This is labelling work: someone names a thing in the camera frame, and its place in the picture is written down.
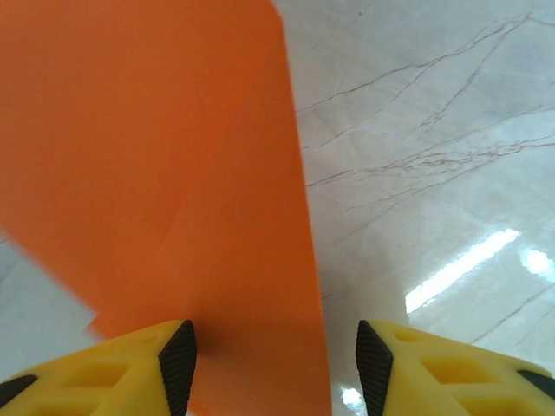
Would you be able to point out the orange paper sheet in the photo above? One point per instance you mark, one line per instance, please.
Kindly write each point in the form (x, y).
(152, 151)

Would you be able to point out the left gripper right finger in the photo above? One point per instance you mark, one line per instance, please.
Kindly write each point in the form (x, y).
(455, 381)

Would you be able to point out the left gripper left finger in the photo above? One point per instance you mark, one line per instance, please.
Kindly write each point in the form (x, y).
(108, 381)

